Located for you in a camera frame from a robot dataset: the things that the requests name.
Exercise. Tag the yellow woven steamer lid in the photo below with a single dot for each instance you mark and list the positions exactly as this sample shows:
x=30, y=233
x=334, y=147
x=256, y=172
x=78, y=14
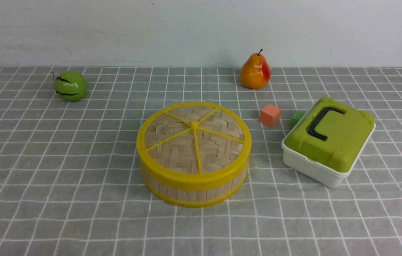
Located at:
x=194, y=146

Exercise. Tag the yellow bamboo steamer base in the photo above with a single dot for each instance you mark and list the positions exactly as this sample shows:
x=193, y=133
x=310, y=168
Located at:
x=193, y=198

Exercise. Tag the orange cube block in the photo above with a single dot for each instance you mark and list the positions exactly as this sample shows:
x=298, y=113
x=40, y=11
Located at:
x=270, y=115

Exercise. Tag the orange toy pear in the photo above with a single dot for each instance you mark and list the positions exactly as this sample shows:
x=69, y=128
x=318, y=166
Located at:
x=255, y=73

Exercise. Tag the green cube block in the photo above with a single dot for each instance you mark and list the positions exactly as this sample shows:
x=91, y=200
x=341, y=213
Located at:
x=297, y=116

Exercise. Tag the green lidded white box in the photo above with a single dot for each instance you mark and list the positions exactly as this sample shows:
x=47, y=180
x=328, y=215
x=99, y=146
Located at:
x=327, y=142

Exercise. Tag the green toy watermelon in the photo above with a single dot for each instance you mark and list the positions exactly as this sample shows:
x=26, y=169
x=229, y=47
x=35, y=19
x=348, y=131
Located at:
x=71, y=86

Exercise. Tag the grey checked tablecloth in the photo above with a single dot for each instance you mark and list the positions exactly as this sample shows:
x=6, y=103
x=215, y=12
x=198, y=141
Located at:
x=70, y=183

